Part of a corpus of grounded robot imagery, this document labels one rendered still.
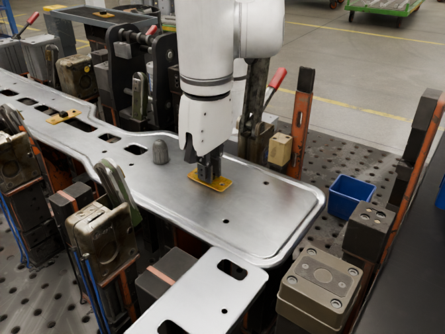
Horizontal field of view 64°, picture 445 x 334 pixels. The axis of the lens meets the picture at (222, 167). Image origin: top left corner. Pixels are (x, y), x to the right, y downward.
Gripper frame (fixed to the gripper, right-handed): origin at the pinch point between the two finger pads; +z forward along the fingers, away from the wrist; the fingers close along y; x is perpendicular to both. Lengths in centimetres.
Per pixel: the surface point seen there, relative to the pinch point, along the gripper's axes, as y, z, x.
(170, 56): -20.5, -10.6, -27.6
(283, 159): -10.8, 0.1, 9.5
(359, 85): -333, 104, -62
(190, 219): 10.1, 3.0, 3.8
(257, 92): -14.0, -10.4, 1.1
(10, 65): -15, 5, -102
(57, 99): -6, 3, -58
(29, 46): -12, -7, -78
